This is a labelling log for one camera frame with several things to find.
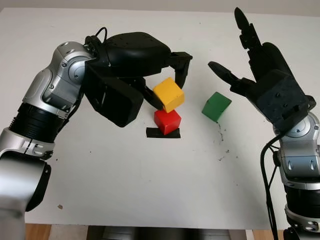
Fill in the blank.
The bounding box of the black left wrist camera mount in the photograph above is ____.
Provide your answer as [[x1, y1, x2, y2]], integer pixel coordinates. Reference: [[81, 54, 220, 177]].
[[83, 61, 145, 128]]

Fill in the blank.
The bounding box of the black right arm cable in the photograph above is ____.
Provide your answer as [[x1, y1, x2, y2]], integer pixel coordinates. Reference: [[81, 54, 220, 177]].
[[260, 134, 283, 240]]

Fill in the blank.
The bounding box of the black tape strip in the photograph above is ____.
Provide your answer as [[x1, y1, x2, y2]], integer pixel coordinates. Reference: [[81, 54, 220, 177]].
[[145, 127, 181, 140]]

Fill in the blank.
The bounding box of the yellow wooden cube block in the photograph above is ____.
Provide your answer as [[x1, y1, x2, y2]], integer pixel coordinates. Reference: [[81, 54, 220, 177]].
[[152, 76, 185, 113]]

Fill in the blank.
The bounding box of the red wooden cube block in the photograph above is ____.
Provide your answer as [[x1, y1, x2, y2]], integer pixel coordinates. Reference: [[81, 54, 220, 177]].
[[154, 109, 182, 136]]

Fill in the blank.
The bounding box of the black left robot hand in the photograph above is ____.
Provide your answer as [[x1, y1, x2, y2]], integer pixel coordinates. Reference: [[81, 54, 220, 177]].
[[96, 31, 193, 111]]

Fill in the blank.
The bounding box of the green wooden cube block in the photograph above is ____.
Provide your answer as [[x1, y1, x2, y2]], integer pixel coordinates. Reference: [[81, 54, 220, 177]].
[[201, 91, 232, 123]]

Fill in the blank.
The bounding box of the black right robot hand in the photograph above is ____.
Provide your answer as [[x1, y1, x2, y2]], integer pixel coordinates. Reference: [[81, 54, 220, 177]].
[[207, 6, 296, 100]]

